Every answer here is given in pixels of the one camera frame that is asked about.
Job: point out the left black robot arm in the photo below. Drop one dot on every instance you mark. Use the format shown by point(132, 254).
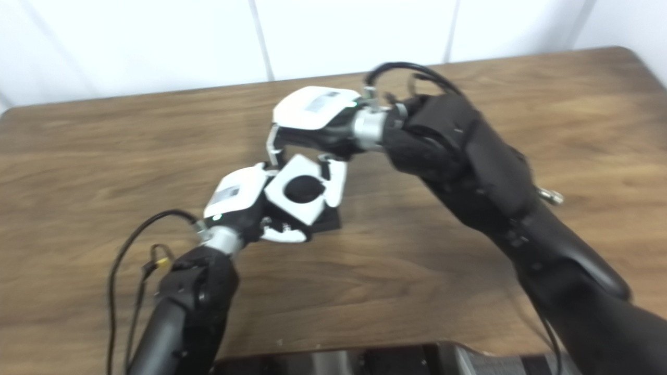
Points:
point(187, 307)

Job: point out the black cylindrical peg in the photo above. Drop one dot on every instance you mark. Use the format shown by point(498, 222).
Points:
point(303, 189)

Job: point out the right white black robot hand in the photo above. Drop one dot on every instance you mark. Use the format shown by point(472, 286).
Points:
point(312, 109)

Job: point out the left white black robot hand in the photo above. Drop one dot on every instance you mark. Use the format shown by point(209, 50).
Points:
point(234, 192)

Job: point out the silver plug on right arm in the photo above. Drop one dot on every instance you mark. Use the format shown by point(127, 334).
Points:
point(551, 196)

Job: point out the dark robot torso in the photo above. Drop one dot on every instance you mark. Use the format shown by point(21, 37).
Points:
point(396, 359)

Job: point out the white square piece with hole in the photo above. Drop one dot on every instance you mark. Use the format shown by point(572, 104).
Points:
point(299, 211)

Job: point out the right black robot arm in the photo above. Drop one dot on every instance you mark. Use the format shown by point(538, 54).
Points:
point(495, 187)

